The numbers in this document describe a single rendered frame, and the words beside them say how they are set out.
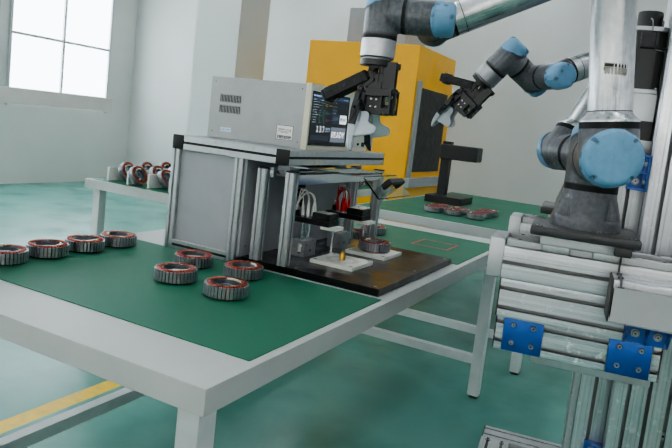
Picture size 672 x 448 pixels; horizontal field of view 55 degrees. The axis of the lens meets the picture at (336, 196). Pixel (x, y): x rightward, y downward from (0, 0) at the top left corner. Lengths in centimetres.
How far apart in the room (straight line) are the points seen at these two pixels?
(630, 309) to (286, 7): 759
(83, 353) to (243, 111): 108
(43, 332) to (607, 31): 124
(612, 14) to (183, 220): 138
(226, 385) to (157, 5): 905
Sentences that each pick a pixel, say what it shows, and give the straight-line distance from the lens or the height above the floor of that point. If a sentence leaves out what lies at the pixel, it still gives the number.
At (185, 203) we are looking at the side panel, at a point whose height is 90.
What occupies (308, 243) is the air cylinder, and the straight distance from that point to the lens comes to 209.
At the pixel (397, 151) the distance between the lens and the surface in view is 571.
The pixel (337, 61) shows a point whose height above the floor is 177.
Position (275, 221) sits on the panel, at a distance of 215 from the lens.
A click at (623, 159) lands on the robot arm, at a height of 120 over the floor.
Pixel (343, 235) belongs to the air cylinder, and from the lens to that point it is 231.
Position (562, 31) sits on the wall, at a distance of 734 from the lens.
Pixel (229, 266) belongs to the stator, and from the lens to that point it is 182.
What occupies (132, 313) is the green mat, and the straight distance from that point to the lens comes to 149.
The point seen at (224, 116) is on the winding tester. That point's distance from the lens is 219.
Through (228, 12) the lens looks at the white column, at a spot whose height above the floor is 209.
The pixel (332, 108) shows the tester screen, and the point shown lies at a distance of 213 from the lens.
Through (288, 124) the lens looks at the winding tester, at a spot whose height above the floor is 119.
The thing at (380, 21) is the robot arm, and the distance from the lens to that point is 141.
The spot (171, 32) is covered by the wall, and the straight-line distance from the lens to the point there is 977.
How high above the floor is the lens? 121
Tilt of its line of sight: 6 degrees down
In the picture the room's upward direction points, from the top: 7 degrees clockwise
